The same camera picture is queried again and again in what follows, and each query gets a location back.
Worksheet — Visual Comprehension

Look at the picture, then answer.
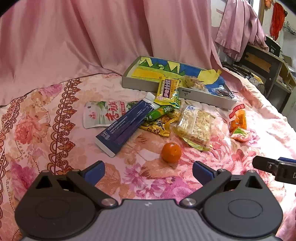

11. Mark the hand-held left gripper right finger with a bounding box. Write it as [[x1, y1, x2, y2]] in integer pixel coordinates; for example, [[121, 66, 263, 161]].
[[179, 161, 267, 208]]

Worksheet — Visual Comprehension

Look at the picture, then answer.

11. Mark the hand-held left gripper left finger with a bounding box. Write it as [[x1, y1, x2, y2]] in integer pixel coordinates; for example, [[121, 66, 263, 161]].
[[30, 160, 119, 208]]

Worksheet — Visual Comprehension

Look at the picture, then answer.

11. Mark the orange tangerine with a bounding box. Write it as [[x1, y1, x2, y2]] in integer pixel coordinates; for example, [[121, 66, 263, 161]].
[[161, 142, 182, 163]]

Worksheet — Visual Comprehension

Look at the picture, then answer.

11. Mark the clear puffed rice cracker packet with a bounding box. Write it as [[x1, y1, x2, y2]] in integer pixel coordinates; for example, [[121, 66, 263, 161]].
[[173, 105, 214, 151]]

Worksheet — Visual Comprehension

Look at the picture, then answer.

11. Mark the orange jelly snack packet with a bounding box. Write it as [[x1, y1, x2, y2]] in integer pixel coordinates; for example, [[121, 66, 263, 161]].
[[228, 103, 247, 133]]

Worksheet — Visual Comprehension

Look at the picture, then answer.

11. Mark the dark blue carton box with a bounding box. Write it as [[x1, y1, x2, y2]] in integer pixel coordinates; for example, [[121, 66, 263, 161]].
[[95, 92, 155, 158]]

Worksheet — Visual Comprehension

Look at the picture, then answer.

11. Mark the white pickled vegetable pouch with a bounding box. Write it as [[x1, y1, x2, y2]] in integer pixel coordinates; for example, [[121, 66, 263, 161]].
[[83, 100, 137, 129]]

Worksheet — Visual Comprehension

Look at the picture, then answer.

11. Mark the green sausage stick packet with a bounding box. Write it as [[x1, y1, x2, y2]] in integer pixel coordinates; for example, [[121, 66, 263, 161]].
[[144, 103, 176, 122]]

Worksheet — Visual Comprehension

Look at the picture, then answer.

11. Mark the grey tray with colourful picture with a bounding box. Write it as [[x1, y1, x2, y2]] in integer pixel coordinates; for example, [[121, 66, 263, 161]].
[[122, 56, 237, 109]]

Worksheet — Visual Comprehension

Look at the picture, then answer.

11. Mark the floral pink blanket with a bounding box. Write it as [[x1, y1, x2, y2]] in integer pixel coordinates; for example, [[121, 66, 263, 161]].
[[0, 72, 296, 241]]

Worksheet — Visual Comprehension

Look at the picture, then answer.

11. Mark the gold snack packet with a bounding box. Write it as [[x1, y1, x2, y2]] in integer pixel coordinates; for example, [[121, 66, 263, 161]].
[[140, 109, 182, 138]]

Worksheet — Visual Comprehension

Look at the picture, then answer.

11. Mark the dark candy packet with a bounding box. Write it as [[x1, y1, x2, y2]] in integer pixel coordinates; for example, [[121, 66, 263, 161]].
[[211, 86, 234, 100]]

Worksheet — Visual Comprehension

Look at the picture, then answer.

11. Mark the yellow snack packet purple label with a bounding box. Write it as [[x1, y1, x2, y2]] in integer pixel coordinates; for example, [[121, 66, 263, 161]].
[[154, 76, 181, 109]]

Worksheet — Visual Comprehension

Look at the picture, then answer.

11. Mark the clear peanut bar packet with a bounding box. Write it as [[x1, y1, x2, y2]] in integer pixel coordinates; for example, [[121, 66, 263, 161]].
[[184, 75, 206, 91]]

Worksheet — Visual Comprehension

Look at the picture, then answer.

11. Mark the wooden desk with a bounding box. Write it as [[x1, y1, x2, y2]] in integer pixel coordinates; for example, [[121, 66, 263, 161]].
[[238, 44, 296, 112]]

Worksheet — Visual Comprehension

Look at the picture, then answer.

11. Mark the black box on desk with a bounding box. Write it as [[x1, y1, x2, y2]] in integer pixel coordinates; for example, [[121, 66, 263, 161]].
[[264, 35, 282, 56]]

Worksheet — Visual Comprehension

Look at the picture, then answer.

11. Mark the pink curtain cloth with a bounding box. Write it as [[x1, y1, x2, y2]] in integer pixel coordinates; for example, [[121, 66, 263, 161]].
[[0, 0, 223, 108]]

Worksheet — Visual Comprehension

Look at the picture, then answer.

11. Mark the red hanging garment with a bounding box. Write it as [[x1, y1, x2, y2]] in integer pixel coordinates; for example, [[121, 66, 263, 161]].
[[269, 2, 287, 41]]

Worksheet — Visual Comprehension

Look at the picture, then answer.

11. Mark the pink hanging cloth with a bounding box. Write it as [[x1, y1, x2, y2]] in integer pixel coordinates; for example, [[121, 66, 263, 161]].
[[215, 0, 267, 62]]

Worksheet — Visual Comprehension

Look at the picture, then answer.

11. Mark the black wire fan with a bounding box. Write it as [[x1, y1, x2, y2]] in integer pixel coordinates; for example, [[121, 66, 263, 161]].
[[245, 74, 267, 93]]

